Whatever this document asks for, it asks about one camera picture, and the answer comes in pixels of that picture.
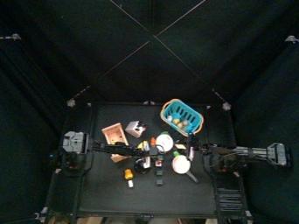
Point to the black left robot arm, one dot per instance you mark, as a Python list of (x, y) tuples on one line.
[(112, 148)]

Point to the cream toy cheese slice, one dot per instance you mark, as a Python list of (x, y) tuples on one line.
[(180, 146)]

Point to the white label sticker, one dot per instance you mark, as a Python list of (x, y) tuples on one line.
[(230, 199)]

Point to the teal basket with orange rim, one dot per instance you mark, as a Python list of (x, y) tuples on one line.
[(191, 112)]

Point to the white plate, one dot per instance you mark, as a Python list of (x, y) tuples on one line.
[(164, 143)]

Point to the black bowl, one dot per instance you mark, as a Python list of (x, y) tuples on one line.
[(140, 168)]

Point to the red white sushi piece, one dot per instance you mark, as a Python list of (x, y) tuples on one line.
[(157, 163)]

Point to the white frying pan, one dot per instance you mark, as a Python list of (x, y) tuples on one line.
[(180, 164)]

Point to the grey white toy cube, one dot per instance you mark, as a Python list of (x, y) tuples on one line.
[(133, 128)]

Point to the dark sushi piece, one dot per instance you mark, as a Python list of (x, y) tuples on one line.
[(159, 172), (159, 182)]

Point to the white toy egg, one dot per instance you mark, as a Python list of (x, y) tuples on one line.
[(169, 118)]

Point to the green toy leaf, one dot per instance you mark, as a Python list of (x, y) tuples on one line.
[(164, 132)]

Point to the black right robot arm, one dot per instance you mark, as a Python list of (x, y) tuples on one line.
[(234, 152)]

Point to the grey frame corner bracket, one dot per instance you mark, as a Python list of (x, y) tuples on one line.
[(226, 106), (71, 102), (291, 38), (15, 37)]

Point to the yellow toy banana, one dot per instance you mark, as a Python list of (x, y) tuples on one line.
[(143, 144)]

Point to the orange toy carrot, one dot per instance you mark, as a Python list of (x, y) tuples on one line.
[(152, 141)]

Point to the wooden toolbox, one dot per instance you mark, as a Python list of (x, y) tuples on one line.
[(113, 134)]

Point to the green toy vegetable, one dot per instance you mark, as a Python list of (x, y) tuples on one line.
[(176, 153)]

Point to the orange toy bottle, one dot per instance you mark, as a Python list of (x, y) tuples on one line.
[(128, 174)]

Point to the small white toy piece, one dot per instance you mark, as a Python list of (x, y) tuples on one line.
[(131, 183)]

